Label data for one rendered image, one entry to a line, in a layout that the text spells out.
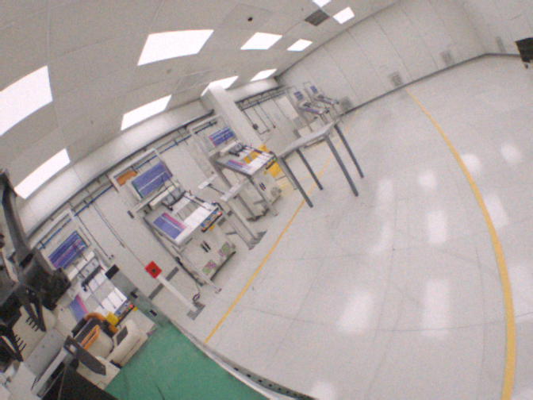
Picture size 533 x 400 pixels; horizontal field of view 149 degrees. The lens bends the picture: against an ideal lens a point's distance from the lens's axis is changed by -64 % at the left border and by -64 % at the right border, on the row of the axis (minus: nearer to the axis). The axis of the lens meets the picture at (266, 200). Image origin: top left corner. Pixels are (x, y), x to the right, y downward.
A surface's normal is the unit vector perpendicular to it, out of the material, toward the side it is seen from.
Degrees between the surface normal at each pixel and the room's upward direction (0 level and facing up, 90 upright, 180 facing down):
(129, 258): 90
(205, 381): 0
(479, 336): 0
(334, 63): 90
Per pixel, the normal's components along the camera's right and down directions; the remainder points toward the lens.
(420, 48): -0.50, 0.58
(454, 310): -0.56, -0.78
